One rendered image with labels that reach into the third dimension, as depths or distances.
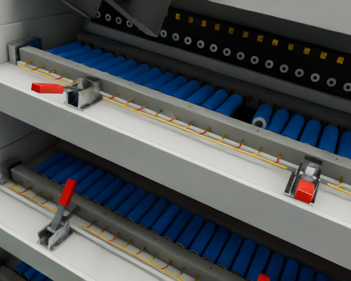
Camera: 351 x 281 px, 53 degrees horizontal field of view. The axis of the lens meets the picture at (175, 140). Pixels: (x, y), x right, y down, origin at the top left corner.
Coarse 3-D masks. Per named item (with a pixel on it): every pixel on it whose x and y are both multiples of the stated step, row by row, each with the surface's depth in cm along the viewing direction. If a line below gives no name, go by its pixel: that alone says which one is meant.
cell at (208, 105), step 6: (222, 90) 46; (210, 96) 45; (216, 96) 44; (222, 96) 45; (204, 102) 43; (210, 102) 43; (216, 102) 43; (222, 102) 45; (210, 108) 42; (216, 108) 43
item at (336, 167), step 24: (24, 48) 48; (48, 72) 45; (72, 72) 45; (96, 72) 44; (120, 96) 43; (144, 96) 41; (168, 96) 41; (192, 120) 40; (216, 120) 38; (240, 120) 39; (240, 144) 37; (264, 144) 37; (288, 144) 36; (336, 168) 34
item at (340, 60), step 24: (120, 24) 55; (168, 24) 51; (192, 24) 49; (216, 24) 48; (192, 48) 51; (240, 48) 48; (264, 48) 46; (288, 48) 45; (312, 48) 44; (264, 72) 48; (288, 72) 46; (312, 72) 45; (336, 72) 44
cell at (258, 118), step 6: (264, 108) 42; (270, 108) 44; (258, 114) 40; (264, 114) 40; (270, 114) 42; (252, 120) 39; (258, 120) 39; (264, 120) 39; (258, 126) 39; (264, 126) 39
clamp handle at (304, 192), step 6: (306, 168) 32; (312, 168) 31; (306, 174) 32; (312, 174) 32; (300, 180) 29; (306, 180) 30; (312, 180) 31; (300, 186) 27; (306, 186) 27; (312, 186) 28; (300, 192) 26; (306, 192) 26; (312, 192) 26; (300, 198) 26; (306, 198) 26
